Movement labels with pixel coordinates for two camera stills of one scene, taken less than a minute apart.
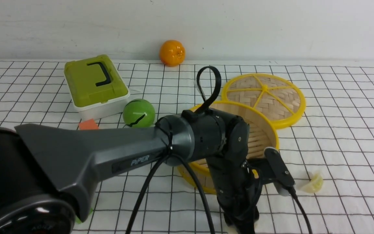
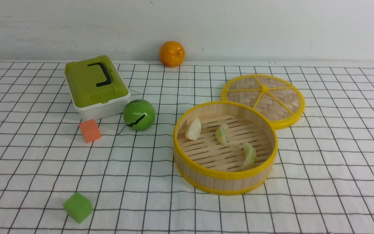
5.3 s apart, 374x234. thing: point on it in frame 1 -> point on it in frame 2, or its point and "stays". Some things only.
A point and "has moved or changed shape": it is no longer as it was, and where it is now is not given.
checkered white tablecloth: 341,155 stays
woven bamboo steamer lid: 275,98 stays
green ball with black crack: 138,113 stays
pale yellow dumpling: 313,186 has moved or changed shape
